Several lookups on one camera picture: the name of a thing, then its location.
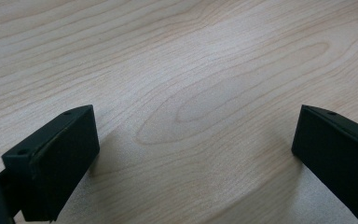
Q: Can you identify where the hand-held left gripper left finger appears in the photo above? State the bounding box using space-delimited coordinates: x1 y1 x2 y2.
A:
1 105 101 223

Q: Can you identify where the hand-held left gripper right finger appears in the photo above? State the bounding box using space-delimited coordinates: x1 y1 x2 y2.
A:
291 105 358 222

